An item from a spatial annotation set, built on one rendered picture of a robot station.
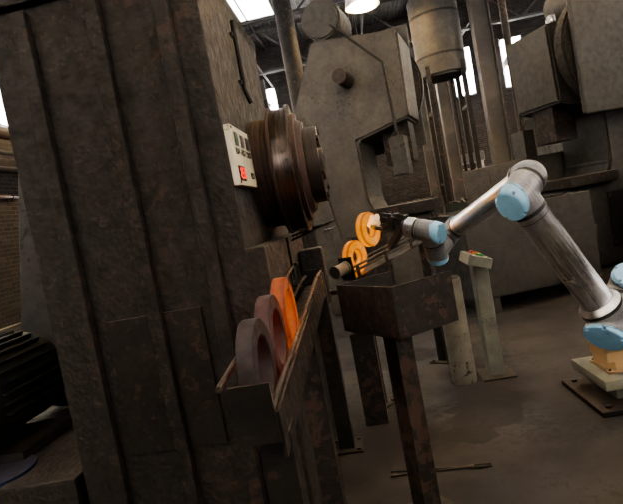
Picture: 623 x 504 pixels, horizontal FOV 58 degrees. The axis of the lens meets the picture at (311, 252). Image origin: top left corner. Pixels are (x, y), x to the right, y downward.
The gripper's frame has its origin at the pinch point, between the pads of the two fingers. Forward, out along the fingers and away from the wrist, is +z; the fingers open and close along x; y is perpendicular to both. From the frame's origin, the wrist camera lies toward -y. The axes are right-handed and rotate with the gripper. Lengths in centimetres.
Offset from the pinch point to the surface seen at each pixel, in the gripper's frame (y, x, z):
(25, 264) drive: -21, 103, 112
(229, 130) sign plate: 43, 95, -14
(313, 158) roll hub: 33, 56, -14
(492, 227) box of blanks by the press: -26, -175, 11
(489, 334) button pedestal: -53, -43, -45
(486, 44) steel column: 179, -811, 306
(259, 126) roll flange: 43, 65, 4
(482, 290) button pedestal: -32, -43, -39
